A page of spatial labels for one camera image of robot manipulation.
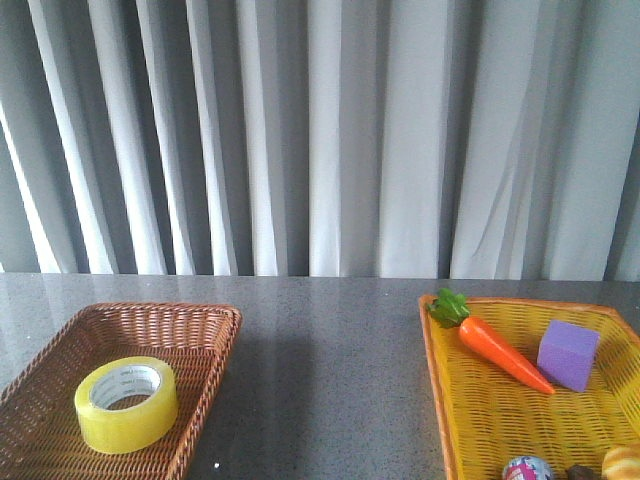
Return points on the colourful toy ball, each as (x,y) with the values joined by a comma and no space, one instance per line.
(527,468)

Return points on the yellow tape roll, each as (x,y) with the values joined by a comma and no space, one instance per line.
(127,404)

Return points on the grey pleated curtain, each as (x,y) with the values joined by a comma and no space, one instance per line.
(402,139)

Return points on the dark brown toy piece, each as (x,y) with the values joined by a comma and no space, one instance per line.
(582,472)

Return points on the brown wicker basket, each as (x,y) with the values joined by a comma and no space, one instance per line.
(40,434)

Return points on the golden toy bread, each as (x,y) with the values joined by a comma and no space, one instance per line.
(621,463)

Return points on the orange toy carrot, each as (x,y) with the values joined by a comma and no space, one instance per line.
(450,311)

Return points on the purple foam cube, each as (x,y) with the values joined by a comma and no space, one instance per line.
(566,354)

